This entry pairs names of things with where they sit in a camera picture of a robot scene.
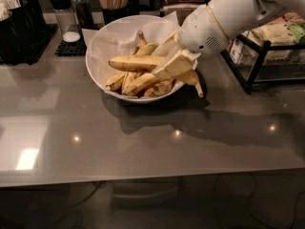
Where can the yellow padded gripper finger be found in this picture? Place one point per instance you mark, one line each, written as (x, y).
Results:
(176, 64)
(168, 47)

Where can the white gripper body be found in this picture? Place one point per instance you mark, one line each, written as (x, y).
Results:
(200, 33)

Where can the large top yellow banana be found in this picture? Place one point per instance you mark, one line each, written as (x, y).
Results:
(147, 63)

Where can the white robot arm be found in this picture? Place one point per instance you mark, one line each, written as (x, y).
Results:
(237, 16)

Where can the greenish banana at back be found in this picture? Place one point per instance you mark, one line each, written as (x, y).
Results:
(147, 49)

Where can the front small spotted banana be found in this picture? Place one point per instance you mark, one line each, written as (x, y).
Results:
(160, 88)

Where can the lower front yellow banana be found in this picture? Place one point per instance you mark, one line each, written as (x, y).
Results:
(139, 84)

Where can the white bowl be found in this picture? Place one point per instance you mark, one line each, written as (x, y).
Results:
(95, 70)

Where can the left small yellow banana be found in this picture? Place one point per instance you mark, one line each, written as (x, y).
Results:
(114, 82)

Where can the cup of wooden stirrers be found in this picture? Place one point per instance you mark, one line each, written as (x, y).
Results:
(113, 9)

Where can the dark pepper shaker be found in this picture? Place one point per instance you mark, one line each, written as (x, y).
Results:
(83, 13)

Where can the small black rubber mat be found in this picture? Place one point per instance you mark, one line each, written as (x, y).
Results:
(77, 48)

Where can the glass sugar shaker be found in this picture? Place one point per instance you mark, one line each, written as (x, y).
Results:
(65, 17)

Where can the black container with packets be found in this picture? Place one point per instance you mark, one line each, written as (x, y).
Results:
(21, 22)

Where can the black wire condiment rack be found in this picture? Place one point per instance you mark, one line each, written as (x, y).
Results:
(270, 55)

